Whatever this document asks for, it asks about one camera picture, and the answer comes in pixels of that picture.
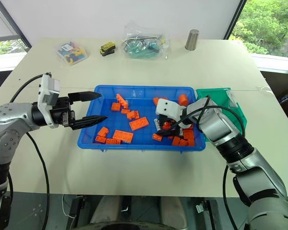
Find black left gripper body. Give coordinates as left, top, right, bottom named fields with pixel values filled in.
left=50, top=96, right=77, bottom=128

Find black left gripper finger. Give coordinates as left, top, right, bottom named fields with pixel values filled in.
left=68, top=91, right=103, bottom=104
left=70, top=115, right=109, bottom=131

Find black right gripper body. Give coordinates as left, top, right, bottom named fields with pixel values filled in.
left=157, top=114, right=183, bottom=132

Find blue plastic bin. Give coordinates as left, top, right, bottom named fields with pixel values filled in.
left=76, top=84, right=207, bottom=153

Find green plastic bin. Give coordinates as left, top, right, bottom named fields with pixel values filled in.
left=196, top=87, right=249, bottom=142

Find large orange flat brick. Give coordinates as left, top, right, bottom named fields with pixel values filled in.
left=129, top=117, right=150, bottom=131
left=112, top=129, right=134, bottom=143

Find orange rounded block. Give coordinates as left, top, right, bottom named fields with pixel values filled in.
left=153, top=96, right=169, bottom=106

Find long orange studded brick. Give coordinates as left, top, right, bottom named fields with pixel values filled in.
left=116, top=93, right=129, bottom=108

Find small bag colourful pieces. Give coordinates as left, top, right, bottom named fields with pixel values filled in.
left=55, top=40, right=91, bottom=67

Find yellow and black gadget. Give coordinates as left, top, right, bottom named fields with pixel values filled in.
left=98, top=41, right=117, bottom=57

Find white label card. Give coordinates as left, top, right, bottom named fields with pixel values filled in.
left=226, top=90, right=239, bottom=109

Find beige rounded shape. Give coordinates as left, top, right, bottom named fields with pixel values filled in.
left=160, top=196, right=188, bottom=230
left=89, top=195, right=122, bottom=225

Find metal cup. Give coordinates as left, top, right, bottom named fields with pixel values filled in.
left=184, top=29, right=200, bottom=51

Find black clamp with metal knob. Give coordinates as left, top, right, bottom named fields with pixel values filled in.
left=195, top=199, right=222, bottom=230

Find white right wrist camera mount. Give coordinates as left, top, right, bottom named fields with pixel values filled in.
left=155, top=98, right=186, bottom=121

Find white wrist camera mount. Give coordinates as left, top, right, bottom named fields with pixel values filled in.
left=155, top=98, right=186, bottom=121
left=37, top=73, right=61, bottom=128

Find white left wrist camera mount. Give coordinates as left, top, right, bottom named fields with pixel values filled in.
left=37, top=73, right=61, bottom=128

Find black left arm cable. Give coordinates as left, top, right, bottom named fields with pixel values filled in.
left=9, top=71, right=51, bottom=230

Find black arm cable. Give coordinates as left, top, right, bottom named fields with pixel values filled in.
left=169, top=95, right=245, bottom=230
left=9, top=71, right=51, bottom=230

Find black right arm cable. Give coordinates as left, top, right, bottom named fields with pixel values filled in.
left=169, top=95, right=245, bottom=230

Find clear bag of cables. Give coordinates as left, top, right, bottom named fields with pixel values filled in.
left=120, top=21, right=171, bottom=61

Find black clamp bracket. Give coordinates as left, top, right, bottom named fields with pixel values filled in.
left=70, top=195, right=86, bottom=229

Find thin white hanging wire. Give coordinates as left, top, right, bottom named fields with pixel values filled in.
left=61, top=194, right=76, bottom=219

